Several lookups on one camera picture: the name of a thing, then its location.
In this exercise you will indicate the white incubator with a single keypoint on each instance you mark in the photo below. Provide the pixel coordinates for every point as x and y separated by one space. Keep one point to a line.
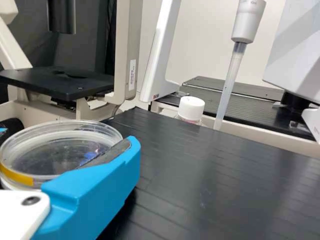
295 55

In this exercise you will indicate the white pipette stand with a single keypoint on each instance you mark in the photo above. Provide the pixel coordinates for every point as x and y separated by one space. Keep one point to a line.
155 62

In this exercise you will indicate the petri dish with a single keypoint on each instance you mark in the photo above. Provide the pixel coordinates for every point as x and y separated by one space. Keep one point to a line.
50 155

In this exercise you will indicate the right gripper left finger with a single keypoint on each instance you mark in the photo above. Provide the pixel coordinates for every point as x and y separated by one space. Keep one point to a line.
2 130

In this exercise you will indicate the black platform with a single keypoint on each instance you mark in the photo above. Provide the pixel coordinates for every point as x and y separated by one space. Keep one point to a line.
250 105
225 187

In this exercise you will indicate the pipette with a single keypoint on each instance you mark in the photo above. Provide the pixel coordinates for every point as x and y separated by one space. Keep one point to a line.
246 25

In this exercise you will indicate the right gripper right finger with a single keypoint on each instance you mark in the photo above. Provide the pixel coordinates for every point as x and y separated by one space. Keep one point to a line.
95 195

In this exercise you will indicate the cream microscope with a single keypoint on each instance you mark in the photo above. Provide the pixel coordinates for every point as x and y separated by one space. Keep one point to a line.
62 85

